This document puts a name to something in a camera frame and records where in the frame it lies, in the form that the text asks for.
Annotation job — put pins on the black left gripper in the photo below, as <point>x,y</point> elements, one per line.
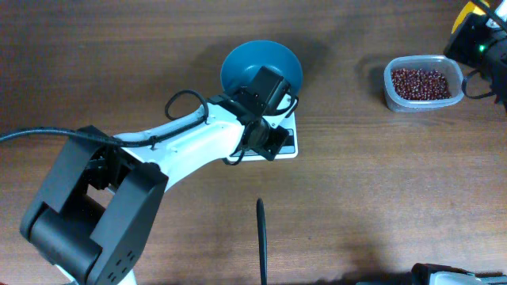
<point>278,143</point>

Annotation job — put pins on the yellow plastic measuring scoop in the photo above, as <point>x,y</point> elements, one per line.
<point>469,8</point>

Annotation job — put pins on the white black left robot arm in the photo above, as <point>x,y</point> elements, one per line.
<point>94,211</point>

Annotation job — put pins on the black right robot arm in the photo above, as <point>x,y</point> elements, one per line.
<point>496,19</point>

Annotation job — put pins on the white digital kitchen scale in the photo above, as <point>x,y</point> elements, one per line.
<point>269,138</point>

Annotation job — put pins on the teal blue bowl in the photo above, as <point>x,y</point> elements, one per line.
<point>243,63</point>

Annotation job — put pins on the clear plastic container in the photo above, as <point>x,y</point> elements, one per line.
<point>448,67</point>

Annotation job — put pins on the red beans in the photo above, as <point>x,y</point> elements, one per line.
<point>420,85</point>

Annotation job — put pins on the black vertical antenna rod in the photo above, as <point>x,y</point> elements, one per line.
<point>262,239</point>

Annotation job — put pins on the black device at bottom edge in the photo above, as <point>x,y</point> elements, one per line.
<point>436,274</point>

